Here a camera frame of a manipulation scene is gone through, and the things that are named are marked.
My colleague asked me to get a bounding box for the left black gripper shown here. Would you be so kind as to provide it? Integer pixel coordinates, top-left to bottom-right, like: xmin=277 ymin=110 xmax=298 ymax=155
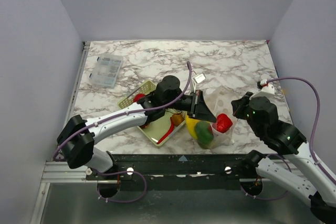
xmin=164 ymin=90 xmax=217 ymax=122

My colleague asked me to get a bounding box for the clear zip top bag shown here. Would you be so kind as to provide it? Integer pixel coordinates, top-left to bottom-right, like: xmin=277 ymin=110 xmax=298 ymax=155
xmin=196 ymin=87 xmax=237 ymax=149

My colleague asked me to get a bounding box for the red bell pepper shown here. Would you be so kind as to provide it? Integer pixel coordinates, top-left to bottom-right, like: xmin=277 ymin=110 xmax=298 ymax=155
xmin=216 ymin=113 xmax=233 ymax=133

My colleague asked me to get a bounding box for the green bell pepper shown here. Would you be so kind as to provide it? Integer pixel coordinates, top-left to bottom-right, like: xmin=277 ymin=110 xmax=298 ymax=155
xmin=194 ymin=121 xmax=214 ymax=147

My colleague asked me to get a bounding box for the red chili pepper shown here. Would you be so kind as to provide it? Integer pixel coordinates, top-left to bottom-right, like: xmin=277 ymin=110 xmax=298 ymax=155
xmin=157 ymin=117 xmax=175 ymax=145

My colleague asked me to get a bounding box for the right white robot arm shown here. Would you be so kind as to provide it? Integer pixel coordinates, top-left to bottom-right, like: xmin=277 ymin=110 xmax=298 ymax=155
xmin=231 ymin=92 xmax=335 ymax=223

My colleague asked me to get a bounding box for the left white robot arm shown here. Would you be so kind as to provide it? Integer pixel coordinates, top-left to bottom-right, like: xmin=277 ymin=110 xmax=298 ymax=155
xmin=57 ymin=75 xmax=216 ymax=179

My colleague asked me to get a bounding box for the pale green plastic basket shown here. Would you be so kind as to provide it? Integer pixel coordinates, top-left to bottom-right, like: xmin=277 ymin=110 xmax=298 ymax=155
xmin=117 ymin=80 xmax=185 ymax=147

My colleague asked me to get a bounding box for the red apple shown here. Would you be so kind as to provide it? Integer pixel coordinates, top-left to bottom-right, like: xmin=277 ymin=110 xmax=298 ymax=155
xmin=133 ymin=93 xmax=146 ymax=103

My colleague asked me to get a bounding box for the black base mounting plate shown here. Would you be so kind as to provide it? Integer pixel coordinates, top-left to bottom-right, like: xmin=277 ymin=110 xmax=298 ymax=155
xmin=54 ymin=153 xmax=289 ymax=192

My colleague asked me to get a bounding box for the clear plastic parts box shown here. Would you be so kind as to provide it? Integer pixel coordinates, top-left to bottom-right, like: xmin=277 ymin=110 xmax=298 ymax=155
xmin=89 ymin=53 xmax=124 ymax=88

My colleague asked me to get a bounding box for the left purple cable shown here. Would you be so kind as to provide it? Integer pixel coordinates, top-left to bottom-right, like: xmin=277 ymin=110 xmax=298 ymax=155
xmin=52 ymin=61 xmax=193 ymax=204

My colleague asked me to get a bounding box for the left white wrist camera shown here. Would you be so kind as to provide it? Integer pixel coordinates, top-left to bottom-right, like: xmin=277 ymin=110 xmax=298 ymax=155
xmin=192 ymin=73 xmax=206 ymax=84

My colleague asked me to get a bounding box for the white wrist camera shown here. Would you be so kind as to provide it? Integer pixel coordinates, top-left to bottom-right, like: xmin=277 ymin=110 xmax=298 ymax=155
xmin=192 ymin=73 xmax=206 ymax=84
xmin=251 ymin=79 xmax=275 ymax=99

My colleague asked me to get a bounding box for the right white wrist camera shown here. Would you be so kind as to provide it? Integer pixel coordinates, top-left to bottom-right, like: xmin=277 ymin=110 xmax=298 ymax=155
xmin=251 ymin=79 xmax=275 ymax=99

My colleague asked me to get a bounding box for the aluminium extrusion rail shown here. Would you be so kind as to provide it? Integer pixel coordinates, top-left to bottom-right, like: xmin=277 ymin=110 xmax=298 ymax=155
xmin=40 ymin=162 xmax=97 ymax=184

